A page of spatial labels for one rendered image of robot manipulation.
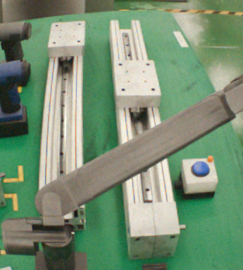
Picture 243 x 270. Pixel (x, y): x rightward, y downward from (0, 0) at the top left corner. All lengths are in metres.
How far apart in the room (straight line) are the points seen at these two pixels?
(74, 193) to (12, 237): 0.14
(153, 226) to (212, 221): 0.19
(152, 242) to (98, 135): 0.42
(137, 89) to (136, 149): 0.47
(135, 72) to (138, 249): 0.52
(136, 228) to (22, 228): 0.27
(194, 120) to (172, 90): 0.66
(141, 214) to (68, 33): 0.70
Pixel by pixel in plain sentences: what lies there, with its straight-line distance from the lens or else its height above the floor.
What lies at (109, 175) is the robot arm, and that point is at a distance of 0.81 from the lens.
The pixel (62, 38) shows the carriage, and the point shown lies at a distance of 1.50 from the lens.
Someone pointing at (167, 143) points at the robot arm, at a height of 1.11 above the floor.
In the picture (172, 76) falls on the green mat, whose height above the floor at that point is 0.78.
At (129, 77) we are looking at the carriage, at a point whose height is 0.90.
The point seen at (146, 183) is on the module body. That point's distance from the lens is 1.13.
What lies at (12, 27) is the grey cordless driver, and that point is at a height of 0.99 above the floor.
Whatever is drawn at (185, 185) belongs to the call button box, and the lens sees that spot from 1.15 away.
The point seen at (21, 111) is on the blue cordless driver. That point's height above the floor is 0.85.
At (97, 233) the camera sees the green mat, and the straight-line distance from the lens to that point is 1.11.
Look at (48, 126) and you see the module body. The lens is 1.23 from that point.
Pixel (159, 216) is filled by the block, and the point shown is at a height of 0.87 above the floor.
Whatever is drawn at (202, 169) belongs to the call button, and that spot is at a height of 0.85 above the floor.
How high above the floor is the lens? 1.67
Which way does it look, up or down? 42 degrees down
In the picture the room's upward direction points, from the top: 2 degrees clockwise
